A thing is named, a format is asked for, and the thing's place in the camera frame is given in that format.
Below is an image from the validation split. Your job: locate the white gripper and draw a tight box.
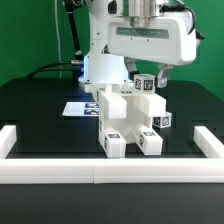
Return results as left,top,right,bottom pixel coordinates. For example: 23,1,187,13
108,14,196,88

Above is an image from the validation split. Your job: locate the white tagged cube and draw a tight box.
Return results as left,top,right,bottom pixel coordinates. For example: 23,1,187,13
134,74,155,93

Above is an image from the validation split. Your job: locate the white chair seat part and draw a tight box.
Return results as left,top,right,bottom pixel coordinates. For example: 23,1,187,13
99,111,153,145

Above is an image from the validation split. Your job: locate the white chair backrest part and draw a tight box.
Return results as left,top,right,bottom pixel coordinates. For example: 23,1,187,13
84,83,166,119

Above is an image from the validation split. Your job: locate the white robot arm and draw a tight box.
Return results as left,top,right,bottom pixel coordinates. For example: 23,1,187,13
83,0,203,88

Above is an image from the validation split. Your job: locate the white sheet with tags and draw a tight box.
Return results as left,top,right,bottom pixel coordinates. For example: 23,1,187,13
62,102,99,117

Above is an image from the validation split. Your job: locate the white U-shaped border fence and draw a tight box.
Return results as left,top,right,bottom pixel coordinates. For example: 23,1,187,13
0,125,224,184

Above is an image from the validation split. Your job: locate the black cable on stand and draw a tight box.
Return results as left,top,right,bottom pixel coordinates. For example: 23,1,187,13
25,0,88,80

